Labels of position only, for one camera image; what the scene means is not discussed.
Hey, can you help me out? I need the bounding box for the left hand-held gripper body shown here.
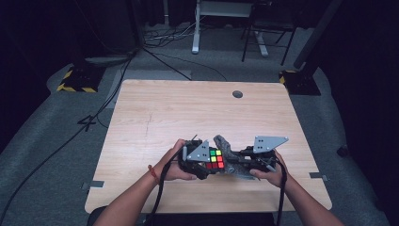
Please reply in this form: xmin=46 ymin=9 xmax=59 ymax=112
xmin=178 ymin=138 xmax=211 ymax=173

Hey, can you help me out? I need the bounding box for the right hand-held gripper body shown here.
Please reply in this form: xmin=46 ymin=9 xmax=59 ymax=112
xmin=240 ymin=135 xmax=290 ymax=173

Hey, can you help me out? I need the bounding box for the grey cloth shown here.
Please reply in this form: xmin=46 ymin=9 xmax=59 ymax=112
xmin=213 ymin=134 xmax=262 ymax=182

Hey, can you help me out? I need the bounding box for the multicoloured puzzle cube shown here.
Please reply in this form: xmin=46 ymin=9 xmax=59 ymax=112
xmin=205 ymin=149 xmax=226 ymax=170

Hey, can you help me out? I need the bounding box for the person's right hand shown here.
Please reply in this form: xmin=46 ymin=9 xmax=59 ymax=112
xmin=249 ymin=150 xmax=288 ymax=189

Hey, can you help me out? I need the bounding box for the person's left hand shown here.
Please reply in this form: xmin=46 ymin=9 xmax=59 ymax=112
xmin=154 ymin=138 xmax=198 ymax=183

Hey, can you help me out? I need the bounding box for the person's dark clothing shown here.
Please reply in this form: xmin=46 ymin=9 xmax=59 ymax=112
xmin=86 ymin=205 xmax=277 ymax=226

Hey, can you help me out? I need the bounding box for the grey tape strip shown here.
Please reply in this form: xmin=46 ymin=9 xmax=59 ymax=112
xmin=81 ymin=180 xmax=105 ymax=191
xmin=308 ymin=171 xmax=330 ymax=183

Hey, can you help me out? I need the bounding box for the small black floor object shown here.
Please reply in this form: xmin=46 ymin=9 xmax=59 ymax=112
xmin=336 ymin=144 xmax=350 ymax=158

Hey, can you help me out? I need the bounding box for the black yellow striped stand base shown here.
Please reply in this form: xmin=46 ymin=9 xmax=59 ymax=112
xmin=279 ymin=69 xmax=322 ymax=96
xmin=56 ymin=64 xmax=106 ymax=94

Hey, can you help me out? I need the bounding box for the black metal chair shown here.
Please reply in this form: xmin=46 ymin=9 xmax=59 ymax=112
xmin=240 ymin=0 xmax=297 ymax=67

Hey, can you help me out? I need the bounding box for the grey slanted stand pole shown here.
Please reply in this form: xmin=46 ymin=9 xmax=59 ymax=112
xmin=292 ymin=0 xmax=343 ymax=70

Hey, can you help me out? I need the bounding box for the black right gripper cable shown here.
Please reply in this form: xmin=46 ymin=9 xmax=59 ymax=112
xmin=274 ymin=160 xmax=289 ymax=226

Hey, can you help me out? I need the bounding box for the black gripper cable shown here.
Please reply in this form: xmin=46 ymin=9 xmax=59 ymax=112
xmin=274 ymin=160 xmax=289 ymax=226
xmin=146 ymin=146 xmax=185 ymax=226

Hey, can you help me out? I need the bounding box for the red bracelet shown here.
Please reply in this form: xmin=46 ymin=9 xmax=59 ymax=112
xmin=147 ymin=164 xmax=161 ymax=185

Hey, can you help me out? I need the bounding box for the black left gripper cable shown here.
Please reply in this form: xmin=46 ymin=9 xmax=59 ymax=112
xmin=146 ymin=146 xmax=185 ymax=226

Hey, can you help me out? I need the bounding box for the thin black floor cable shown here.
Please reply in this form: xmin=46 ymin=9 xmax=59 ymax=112
xmin=142 ymin=46 xmax=229 ymax=83

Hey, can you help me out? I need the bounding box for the white desk frame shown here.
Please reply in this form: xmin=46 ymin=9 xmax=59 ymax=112
xmin=191 ymin=0 xmax=270 ymax=57

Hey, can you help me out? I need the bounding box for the bundle of floor cables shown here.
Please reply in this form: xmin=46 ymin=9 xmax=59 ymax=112
xmin=144 ymin=17 xmax=201 ymax=49

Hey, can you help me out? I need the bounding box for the thick black floor cable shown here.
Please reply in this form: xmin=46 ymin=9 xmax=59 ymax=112
xmin=0 ymin=46 xmax=139 ymax=224

